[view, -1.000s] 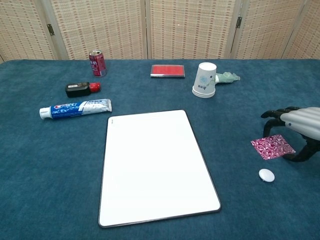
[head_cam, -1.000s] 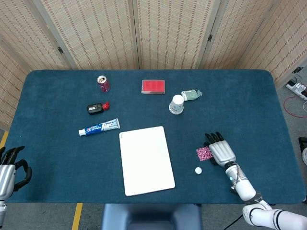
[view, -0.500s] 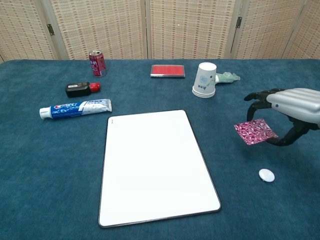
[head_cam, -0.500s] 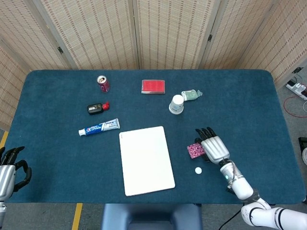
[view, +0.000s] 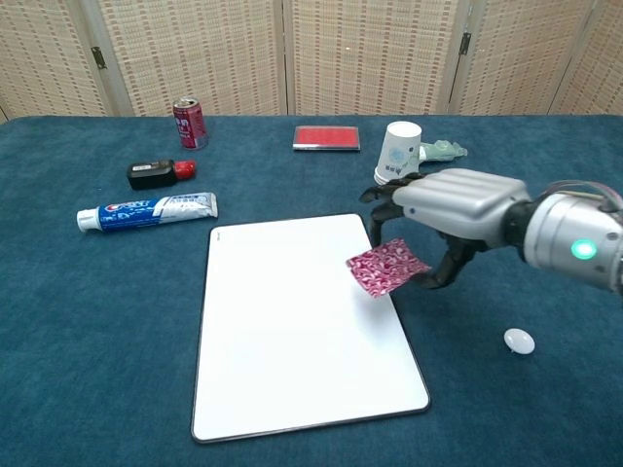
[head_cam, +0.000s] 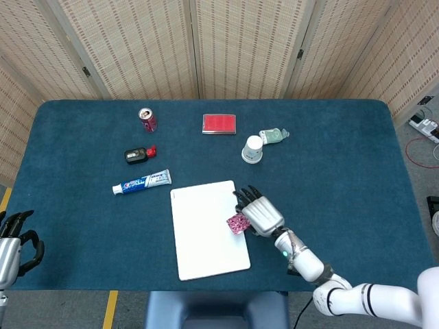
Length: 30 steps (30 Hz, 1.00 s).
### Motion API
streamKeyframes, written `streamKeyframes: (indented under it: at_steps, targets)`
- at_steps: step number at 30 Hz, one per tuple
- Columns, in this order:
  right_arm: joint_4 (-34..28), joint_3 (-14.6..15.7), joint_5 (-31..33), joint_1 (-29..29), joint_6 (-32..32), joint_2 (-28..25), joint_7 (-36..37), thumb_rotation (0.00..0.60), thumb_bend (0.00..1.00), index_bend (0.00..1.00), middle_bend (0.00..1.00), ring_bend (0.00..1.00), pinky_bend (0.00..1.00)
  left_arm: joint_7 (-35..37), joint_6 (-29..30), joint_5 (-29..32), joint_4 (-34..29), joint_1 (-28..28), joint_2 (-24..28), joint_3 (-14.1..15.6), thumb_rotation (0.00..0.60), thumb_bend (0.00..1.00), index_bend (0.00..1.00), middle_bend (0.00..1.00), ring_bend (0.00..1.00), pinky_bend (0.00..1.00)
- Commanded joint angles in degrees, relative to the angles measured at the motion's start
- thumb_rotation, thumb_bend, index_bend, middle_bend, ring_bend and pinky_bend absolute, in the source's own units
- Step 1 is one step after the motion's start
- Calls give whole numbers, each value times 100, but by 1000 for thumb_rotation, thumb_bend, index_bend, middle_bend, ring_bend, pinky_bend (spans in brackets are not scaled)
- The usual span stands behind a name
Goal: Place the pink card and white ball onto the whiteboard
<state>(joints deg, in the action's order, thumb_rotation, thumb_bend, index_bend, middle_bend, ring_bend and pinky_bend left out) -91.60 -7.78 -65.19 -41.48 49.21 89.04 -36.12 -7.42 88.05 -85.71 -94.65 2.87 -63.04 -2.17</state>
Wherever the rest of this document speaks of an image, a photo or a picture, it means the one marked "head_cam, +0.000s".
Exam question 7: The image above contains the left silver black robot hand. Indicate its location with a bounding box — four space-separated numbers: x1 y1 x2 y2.
0 209 45 291

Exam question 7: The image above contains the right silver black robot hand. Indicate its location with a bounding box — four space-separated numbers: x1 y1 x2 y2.
233 185 286 239

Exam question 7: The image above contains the pink patterned packet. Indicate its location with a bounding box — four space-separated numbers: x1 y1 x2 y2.
226 212 252 237

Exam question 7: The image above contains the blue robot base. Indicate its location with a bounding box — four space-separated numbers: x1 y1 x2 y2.
143 291 291 329

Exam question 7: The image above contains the white rectangular board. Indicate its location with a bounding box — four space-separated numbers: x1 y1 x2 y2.
169 180 252 282

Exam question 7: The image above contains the white paper cup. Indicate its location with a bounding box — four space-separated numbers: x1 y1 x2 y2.
241 134 264 165

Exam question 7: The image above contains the dark blue table cloth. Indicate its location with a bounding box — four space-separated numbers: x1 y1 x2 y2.
7 99 438 293

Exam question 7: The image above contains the red ink pad box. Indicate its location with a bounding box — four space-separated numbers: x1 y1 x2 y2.
202 113 237 135

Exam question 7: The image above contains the blue white toothpaste tube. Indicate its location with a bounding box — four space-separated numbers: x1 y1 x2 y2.
112 168 172 195

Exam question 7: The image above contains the black ink bottle red cap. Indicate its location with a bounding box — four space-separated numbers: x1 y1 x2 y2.
123 145 158 165

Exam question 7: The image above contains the red soda can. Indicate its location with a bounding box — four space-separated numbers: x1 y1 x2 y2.
138 107 158 133

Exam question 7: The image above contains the white power strip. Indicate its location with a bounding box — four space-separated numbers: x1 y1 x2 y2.
407 114 439 144

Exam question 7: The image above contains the woven bamboo folding screen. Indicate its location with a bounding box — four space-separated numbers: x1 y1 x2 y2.
0 0 439 188

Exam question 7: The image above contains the red floor cable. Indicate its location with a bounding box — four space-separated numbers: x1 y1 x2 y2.
405 136 439 169

